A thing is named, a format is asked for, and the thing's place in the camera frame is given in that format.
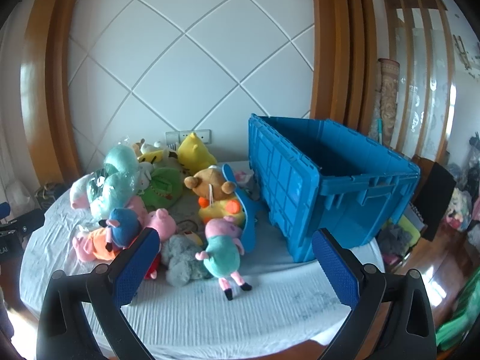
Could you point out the pig plush red dress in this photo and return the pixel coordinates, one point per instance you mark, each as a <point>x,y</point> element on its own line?
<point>161,221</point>

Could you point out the yellow pikachu plush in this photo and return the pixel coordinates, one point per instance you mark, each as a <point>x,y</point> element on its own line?
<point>194,156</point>

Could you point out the brown bear on yellow duck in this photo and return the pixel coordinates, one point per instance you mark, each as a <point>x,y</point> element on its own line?
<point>215,196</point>

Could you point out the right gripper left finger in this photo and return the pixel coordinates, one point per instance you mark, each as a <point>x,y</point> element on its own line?
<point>64,331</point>

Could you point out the blue crate lid flap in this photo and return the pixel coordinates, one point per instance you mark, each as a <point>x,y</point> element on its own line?
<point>250,207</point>

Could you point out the pig plush blue shirt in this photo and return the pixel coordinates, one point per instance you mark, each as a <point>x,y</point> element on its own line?
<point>122,228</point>

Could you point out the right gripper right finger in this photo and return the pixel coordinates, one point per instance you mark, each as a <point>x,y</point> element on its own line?
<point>408,330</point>

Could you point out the light blue bed sheet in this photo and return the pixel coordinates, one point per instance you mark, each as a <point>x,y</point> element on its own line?
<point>289,304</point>

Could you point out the pig plush teal shirt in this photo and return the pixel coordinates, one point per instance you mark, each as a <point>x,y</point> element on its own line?
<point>222,256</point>

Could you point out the pig plush orange dress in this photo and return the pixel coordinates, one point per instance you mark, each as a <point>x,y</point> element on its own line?
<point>95,246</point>

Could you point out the white wall socket panel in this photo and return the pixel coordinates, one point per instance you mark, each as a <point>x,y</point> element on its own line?
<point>175,138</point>

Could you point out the yellow banana dog plush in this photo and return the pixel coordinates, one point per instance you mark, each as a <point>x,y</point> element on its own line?
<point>155,153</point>

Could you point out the pink and white round plush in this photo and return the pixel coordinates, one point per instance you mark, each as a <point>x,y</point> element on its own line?
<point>78,193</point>

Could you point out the blue plastic storage crate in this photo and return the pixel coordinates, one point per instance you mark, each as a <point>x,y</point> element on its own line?
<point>315,174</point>

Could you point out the dark box by window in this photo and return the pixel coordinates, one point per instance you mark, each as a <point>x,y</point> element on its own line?
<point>48,194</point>

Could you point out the grey fluffy plush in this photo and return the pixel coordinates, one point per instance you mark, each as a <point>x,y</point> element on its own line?
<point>178,256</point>

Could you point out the rolled patterned rug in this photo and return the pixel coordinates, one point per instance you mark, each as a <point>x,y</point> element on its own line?
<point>385,101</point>

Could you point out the green frog plush pouch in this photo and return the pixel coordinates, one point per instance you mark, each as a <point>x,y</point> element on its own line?
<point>164,189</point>

